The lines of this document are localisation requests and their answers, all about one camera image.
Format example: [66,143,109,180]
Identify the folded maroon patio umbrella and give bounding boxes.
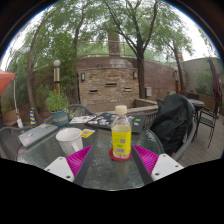
[208,57,222,108]

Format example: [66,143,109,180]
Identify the globe-topped wooden lamp post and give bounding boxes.
[53,59,62,96]

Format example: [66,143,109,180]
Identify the leaning thin-trunked tree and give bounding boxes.
[6,6,81,124]

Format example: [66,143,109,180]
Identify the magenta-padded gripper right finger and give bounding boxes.
[130,144,185,186]

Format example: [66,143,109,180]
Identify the grey wicker chair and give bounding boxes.
[66,104,96,118]
[0,125,26,161]
[143,109,198,163]

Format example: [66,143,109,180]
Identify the orange canopy tent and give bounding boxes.
[0,69,24,129]

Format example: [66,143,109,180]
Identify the black metal chair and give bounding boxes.
[198,101,221,149]

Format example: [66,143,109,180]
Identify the white printed booklet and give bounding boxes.
[68,115,98,125]

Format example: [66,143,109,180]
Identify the flat round red coaster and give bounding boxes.
[108,148,133,162]

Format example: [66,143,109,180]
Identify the white ceramic mug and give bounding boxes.
[55,127,84,157]

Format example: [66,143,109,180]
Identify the clear bottle with yellow label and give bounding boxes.
[110,104,133,160]

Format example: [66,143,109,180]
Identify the short orange lamp post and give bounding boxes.
[174,68,181,95]

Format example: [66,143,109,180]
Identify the grey laptop with stickers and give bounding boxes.
[18,123,59,148]

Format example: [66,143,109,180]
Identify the black jacket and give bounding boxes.
[149,93,196,157]

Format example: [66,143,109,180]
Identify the tall dark-trunked tree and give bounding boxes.
[99,0,194,99]

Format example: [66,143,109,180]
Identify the round dark patio table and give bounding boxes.
[189,98,205,118]

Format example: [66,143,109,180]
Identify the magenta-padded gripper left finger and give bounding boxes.
[44,144,96,187]

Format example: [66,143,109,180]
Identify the blue yellow striped cone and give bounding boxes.
[29,107,37,126]

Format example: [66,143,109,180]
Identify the small yellow card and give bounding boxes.
[80,128,96,139]

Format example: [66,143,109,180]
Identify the wooden planter box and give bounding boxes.
[2,109,18,127]

